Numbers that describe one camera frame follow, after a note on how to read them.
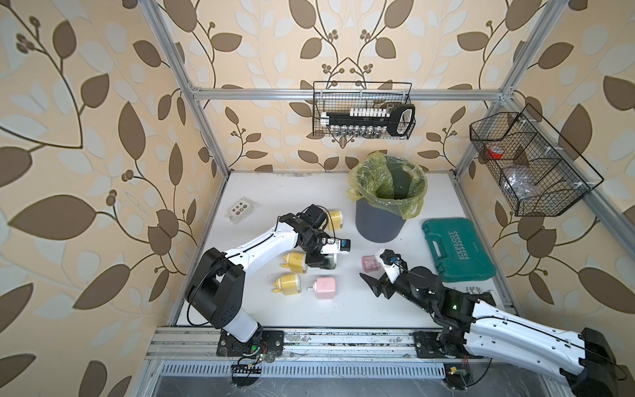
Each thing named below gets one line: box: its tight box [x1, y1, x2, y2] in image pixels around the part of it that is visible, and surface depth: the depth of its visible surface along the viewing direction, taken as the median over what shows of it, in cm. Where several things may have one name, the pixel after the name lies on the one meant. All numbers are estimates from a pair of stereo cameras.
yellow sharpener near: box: [272, 273, 302, 296], surface depth 82 cm
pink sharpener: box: [312, 276, 337, 301], surface depth 81 cm
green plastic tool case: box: [421, 217, 497, 283], surface depth 91 cm
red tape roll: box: [486, 145, 505, 160], surface depth 84 cm
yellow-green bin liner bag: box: [346, 151, 429, 220], surface depth 84 cm
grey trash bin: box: [355, 197, 406, 244], surface depth 100 cm
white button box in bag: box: [224, 196, 262, 225], surface depth 106 cm
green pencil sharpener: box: [320, 253, 338, 270], surface depth 80 cm
